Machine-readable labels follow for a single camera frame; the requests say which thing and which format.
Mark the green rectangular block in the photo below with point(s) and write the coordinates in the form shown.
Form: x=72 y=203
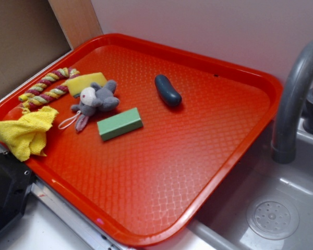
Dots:
x=119 y=124

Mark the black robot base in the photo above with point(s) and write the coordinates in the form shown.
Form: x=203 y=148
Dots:
x=16 y=179

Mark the wooden board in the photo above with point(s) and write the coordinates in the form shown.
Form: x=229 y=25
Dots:
x=77 y=20

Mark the yellow sponge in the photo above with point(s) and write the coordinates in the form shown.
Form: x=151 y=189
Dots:
x=77 y=84

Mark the sink drain strainer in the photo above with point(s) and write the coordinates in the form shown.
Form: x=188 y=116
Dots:
x=272 y=218

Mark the brown cardboard panel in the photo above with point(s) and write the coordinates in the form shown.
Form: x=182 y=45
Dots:
x=30 y=39

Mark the multicolour rope toy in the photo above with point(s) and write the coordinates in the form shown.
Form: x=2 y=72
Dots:
x=49 y=88

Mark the grey toy sink basin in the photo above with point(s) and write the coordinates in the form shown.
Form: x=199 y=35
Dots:
x=221 y=221

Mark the yellow cloth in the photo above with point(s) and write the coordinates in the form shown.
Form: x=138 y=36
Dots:
x=26 y=136

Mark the grey faucet spout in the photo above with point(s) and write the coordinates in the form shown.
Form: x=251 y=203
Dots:
x=291 y=107

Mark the red plastic tray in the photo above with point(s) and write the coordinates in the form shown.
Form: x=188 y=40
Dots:
x=144 y=186

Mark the grey plush mouse toy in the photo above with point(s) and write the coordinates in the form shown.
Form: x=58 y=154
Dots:
x=92 y=100

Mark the dark blue bean-shaped object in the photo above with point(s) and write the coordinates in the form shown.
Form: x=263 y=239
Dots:
x=166 y=91

